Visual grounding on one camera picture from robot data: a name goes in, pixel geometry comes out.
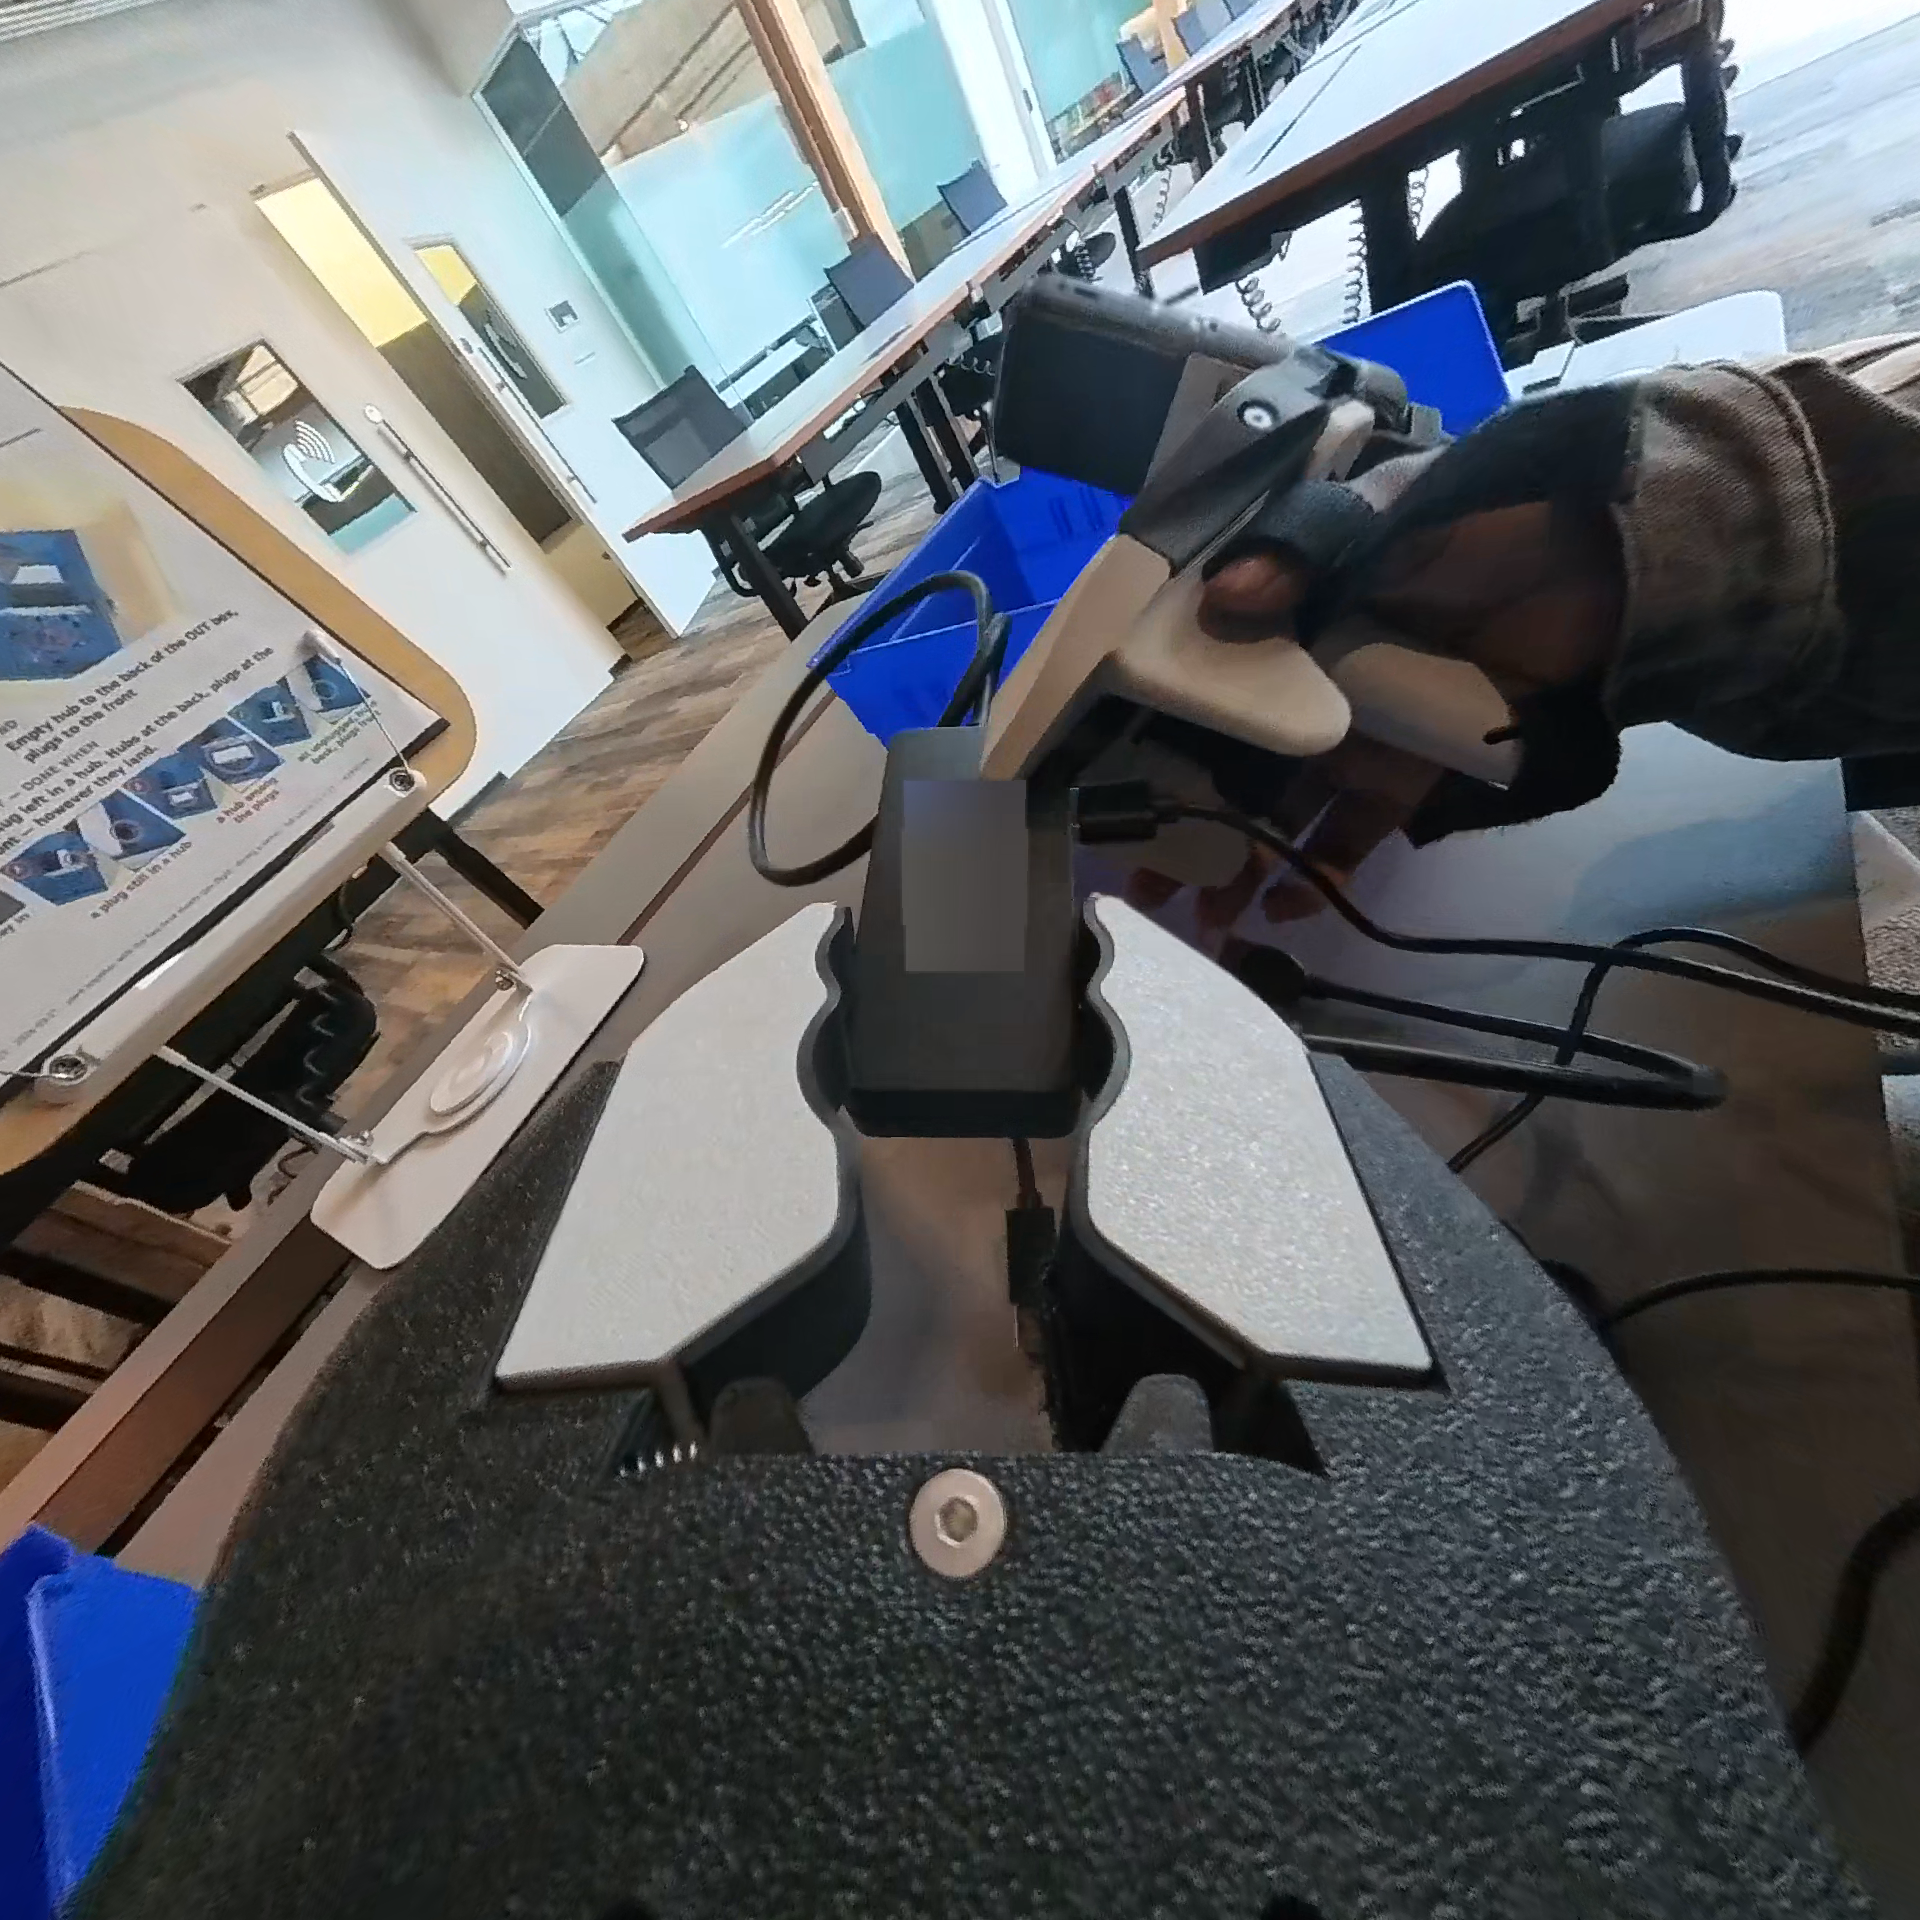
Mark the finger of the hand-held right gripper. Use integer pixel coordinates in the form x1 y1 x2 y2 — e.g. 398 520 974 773
978 406 1389 790

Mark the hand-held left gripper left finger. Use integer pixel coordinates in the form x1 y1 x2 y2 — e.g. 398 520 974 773
497 901 873 1402

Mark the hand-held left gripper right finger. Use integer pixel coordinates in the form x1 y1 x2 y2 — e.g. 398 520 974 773
1066 897 1440 1392

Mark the blue plastic bin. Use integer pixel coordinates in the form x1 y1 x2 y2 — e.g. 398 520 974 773
0 1523 202 1920
814 283 1514 741

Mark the thin black cable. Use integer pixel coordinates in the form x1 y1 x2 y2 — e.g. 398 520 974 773
1225 944 1733 1116

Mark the black usb hub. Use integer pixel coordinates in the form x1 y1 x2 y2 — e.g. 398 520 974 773
832 729 1091 1138

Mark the person's right hand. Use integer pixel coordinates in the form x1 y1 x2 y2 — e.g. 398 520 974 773
1195 384 1658 850

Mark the wooden office desk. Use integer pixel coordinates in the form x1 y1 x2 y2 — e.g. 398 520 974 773
622 85 1202 638
1137 0 1658 308

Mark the white document stand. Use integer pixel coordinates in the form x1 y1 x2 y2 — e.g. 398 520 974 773
144 842 650 1270

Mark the black office chair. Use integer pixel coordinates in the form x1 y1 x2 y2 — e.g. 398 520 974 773
1407 0 1750 338
613 364 890 608

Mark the wooden support column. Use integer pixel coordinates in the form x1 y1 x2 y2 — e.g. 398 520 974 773
736 0 918 265

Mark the instruction sheet on stand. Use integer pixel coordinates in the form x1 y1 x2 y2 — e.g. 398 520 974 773
0 402 485 1182

